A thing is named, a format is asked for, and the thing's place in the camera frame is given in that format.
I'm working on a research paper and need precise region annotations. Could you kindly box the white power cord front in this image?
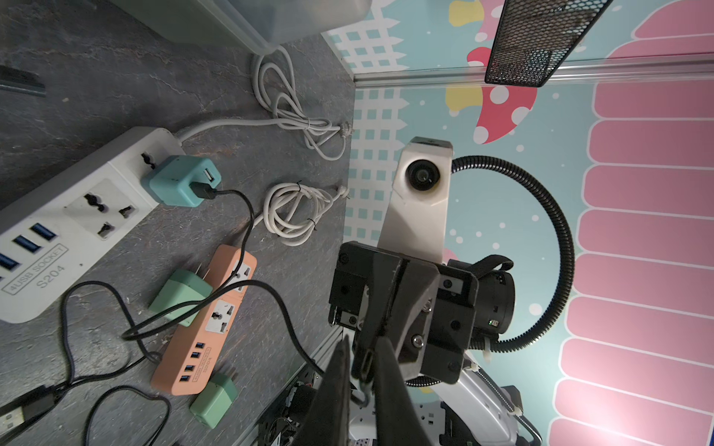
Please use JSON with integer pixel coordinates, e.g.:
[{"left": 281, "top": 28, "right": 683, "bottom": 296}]
[{"left": 244, "top": 181, "right": 351, "bottom": 247}]

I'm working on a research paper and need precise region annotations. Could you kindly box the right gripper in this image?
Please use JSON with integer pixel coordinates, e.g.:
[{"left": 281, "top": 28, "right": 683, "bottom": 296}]
[{"left": 328, "top": 242, "right": 515, "bottom": 385}]

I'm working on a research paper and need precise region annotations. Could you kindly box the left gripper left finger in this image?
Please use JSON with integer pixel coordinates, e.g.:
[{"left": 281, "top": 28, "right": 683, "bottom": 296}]
[{"left": 293, "top": 338, "right": 351, "bottom": 446}]

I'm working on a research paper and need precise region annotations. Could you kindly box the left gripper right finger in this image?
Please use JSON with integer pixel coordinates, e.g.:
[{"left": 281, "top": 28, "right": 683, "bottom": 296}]
[{"left": 374, "top": 336, "right": 431, "bottom": 446}]

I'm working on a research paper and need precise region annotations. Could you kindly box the black wire mesh basket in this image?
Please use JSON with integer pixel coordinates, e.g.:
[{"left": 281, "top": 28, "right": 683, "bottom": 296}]
[{"left": 485, "top": 0, "right": 612, "bottom": 88}]

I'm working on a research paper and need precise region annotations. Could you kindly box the green adapter front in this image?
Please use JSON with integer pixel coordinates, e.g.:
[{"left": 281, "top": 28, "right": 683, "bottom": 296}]
[{"left": 190, "top": 372, "right": 239, "bottom": 429}]

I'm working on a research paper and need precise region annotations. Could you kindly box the teal USB charger adapter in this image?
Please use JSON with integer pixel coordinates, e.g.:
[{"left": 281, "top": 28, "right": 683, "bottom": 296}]
[{"left": 141, "top": 155, "right": 222, "bottom": 208}]

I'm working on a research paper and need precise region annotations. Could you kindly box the green adapter beside orange strip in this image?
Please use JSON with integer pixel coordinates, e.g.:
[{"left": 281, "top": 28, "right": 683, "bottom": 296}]
[{"left": 149, "top": 269, "right": 213, "bottom": 313}]

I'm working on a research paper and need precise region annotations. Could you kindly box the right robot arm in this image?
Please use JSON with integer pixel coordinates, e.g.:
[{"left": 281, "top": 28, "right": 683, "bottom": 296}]
[{"left": 328, "top": 155, "right": 575, "bottom": 445}]

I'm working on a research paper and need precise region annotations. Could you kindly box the white power cord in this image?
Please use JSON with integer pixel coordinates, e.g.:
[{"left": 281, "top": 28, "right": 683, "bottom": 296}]
[
  {"left": 244, "top": 181, "right": 351, "bottom": 247},
  {"left": 176, "top": 43, "right": 355, "bottom": 163}
]

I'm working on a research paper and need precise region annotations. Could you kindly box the yellow black screwdriver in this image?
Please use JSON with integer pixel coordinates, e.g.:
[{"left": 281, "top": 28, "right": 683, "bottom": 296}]
[{"left": 0, "top": 65, "right": 46, "bottom": 98}]

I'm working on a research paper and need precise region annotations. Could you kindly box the orange power strip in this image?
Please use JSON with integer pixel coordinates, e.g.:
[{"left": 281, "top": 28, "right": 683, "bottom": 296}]
[{"left": 151, "top": 245, "right": 258, "bottom": 396}]

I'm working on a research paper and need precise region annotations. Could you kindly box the white power strip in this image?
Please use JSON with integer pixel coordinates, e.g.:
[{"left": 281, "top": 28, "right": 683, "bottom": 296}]
[{"left": 1, "top": 127, "right": 184, "bottom": 323}]

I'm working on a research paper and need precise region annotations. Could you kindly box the black usb cable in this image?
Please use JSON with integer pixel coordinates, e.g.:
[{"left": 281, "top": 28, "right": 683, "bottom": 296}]
[
  {"left": 82, "top": 384, "right": 173, "bottom": 446},
  {"left": 120, "top": 181, "right": 358, "bottom": 386},
  {"left": 0, "top": 279, "right": 163, "bottom": 442}
]

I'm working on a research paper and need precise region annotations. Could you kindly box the green translucent storage box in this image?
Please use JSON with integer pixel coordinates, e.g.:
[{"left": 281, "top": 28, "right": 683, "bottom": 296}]
[{"left": 115, "top": 0, "right": 372, "bottom": 55}]

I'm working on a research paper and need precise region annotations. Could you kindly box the white power cord rear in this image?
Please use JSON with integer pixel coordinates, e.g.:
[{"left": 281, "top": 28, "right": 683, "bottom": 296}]
[{"left": 176, "top": 43, "right": 355, "bottom": 163}]

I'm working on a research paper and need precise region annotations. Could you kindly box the black USB cable front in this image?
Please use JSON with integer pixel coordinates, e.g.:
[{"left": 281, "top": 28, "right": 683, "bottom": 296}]
[{"left": 82, "top": 384, "right": 173, "bottom": 446}]

